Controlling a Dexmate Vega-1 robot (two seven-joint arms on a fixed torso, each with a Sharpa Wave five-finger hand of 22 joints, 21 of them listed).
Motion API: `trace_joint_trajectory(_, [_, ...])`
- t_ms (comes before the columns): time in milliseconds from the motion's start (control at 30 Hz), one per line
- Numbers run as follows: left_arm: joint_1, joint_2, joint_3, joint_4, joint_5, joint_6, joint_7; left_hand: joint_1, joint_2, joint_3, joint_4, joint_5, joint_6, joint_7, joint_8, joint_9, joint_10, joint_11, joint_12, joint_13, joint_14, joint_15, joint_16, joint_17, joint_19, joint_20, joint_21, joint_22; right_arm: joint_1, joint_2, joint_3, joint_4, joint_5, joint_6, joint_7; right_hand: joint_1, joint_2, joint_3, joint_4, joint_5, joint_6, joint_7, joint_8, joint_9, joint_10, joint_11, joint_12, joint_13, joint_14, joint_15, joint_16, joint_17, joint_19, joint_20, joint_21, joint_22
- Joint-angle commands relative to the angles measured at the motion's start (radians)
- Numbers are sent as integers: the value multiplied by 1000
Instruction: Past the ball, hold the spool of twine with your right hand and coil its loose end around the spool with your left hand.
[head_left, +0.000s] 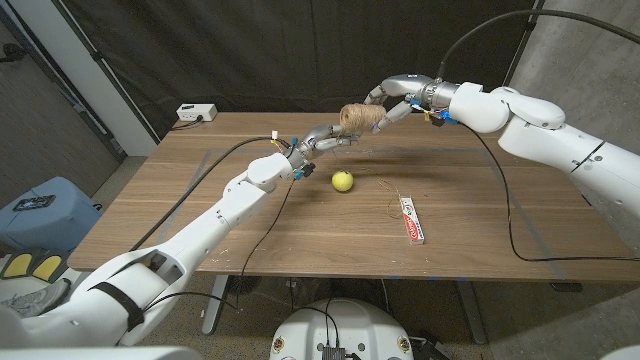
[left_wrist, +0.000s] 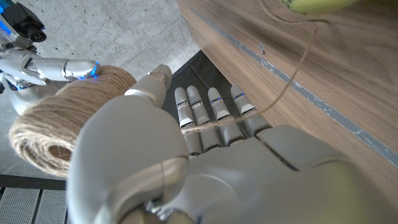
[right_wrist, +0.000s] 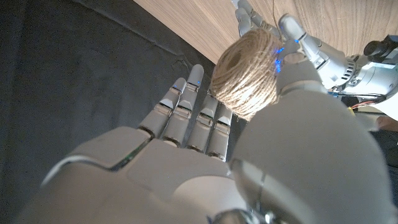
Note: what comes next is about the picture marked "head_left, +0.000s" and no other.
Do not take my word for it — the yellow black foot pedal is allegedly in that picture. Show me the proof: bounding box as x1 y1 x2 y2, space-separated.
30 252 69 283
1 251 35 280

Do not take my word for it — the black backdrop pole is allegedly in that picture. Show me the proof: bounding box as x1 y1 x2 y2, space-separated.
52 0 161 145
492 0 546 114

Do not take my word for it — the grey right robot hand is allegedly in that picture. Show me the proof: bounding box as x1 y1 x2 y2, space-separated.
363 73 439 135

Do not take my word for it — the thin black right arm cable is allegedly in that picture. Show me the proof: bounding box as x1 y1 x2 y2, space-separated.
459 122 640 263

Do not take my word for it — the black torso cable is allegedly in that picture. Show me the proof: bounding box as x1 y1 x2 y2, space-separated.
292 298 342 351

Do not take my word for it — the white red toothpaste box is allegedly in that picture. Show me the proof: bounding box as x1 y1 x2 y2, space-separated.
398 195 426 246

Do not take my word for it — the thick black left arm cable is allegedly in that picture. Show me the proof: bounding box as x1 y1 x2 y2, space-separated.
129 135 294 253

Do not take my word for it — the white robot torso base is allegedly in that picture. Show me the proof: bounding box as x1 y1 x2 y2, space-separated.
269 298 415 360

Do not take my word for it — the grey table leg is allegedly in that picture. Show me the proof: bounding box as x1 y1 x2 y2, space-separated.
454 279 487 345

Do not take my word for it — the white floor platform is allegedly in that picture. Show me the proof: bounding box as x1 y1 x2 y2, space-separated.
0 267 129 321

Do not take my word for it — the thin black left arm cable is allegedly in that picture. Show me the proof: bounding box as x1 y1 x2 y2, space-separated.
234 179 296 306

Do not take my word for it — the blue plastic bin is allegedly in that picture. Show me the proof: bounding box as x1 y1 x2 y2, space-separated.
0 175 104 254

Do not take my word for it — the black flat device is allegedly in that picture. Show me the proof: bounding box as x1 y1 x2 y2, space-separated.
13 194 56 212

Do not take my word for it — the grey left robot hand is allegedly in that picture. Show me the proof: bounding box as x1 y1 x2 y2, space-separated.
287 124 361 170

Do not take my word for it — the white power strip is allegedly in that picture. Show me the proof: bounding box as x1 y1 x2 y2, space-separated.
176 103 219 123

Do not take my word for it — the brown twine spool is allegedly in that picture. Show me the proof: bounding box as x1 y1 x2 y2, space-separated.
332 103 403 220

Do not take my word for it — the grey sneaker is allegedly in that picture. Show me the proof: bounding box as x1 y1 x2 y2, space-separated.
0 277 72 319

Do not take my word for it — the black wall hook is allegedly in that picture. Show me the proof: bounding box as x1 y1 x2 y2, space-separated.
0 43 29 64

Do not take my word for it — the black backdrop curtain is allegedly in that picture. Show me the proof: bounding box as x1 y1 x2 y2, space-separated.
52 0 546 141

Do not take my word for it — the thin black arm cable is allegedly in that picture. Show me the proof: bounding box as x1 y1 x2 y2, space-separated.
459 122 640 263
234 179 296 306

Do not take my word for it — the white table leg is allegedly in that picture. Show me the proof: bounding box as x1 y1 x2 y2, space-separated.
201 274 230 336

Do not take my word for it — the black power strip cable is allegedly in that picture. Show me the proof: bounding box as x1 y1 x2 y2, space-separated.
169 116 204 132

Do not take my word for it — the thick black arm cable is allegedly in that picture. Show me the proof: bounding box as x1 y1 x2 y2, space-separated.
129 135 294 253
437 8 640 81

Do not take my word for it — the yellow tennis ball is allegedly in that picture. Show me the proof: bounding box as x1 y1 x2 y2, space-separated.
331 169 355 193

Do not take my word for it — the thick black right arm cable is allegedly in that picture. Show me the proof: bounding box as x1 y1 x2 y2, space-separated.
437 8 640 81

